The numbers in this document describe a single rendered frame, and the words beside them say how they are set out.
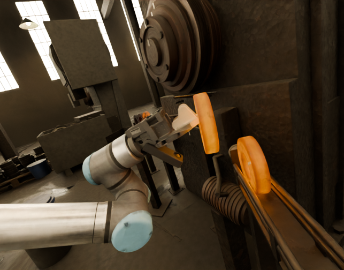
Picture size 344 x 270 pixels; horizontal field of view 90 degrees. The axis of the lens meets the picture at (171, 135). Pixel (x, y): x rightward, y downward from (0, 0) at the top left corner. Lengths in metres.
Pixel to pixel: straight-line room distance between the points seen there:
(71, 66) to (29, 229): 3.08
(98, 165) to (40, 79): 10.52
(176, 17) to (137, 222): 0.72
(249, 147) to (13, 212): 0.52
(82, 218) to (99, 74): 3.15
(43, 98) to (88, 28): 7.62
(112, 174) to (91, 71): 3.02
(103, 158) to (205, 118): 0.29
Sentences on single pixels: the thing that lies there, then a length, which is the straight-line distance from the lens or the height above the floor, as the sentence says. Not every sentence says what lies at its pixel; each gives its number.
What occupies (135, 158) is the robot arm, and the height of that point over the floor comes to 0.81.
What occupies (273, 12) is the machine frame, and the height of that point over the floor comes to 1.08.
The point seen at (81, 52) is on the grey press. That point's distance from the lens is 3.50.
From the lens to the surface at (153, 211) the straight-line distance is 1.57.
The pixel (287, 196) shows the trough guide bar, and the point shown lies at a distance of 0.44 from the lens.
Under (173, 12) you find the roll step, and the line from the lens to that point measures 0.83.
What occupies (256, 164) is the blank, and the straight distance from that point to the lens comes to 0.45.
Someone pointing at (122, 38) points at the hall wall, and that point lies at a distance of 11.79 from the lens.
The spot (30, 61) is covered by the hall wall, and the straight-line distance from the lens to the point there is 11.14.
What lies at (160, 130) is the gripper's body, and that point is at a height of 0.87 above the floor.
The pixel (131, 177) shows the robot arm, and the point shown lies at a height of 0.74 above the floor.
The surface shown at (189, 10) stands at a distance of 0.78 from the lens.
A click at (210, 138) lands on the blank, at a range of 0.38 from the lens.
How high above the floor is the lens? 0.98
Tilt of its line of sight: 17 degrees down
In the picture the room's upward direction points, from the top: 17 degrees counter-clockwise
